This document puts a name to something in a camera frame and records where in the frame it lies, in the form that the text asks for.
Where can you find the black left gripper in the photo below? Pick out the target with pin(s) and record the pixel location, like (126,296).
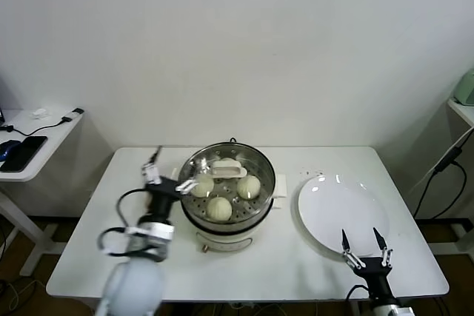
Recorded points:
(164,187)

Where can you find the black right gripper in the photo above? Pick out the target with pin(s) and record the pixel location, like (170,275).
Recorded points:
(376,271)

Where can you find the white steamed baozi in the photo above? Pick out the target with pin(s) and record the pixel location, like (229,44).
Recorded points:
(248,186)
(226,162)
(203,186)
(219,209)

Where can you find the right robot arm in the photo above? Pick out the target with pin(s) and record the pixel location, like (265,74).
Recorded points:
(381,303)

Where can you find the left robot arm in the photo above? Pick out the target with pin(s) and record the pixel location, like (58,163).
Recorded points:
(133,286)

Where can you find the perforated steel steamer basket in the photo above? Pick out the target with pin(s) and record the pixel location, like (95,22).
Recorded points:
(264,197)

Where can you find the white round plate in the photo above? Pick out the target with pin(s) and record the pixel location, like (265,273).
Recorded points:
(333,212)

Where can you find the white electric cooker base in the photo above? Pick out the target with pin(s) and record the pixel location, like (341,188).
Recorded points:
(222,239)

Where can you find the small black white adapter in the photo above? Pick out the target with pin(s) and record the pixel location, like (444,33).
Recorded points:
(73,114)

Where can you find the white side table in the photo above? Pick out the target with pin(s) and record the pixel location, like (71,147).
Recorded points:
(55,138)

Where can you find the crumpled white tissue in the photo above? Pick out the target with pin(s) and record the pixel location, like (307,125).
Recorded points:
(41,113)

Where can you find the black smartphone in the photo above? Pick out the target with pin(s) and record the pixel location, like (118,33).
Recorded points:
(26,153)

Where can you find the blue computer mouse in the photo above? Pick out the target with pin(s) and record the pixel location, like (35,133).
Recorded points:
(8,147)

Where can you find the white desk with legs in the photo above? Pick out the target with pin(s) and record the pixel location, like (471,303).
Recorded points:
(463,112)

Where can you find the mint green appliance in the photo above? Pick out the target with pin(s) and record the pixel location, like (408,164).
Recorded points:
(466,88)

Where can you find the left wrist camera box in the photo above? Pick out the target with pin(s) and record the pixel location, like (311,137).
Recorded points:
(155,230)

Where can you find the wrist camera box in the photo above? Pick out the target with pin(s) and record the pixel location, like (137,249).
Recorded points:
(155,230)
(403,310)

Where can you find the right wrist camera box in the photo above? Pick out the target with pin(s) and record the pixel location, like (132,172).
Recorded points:
(403,310)

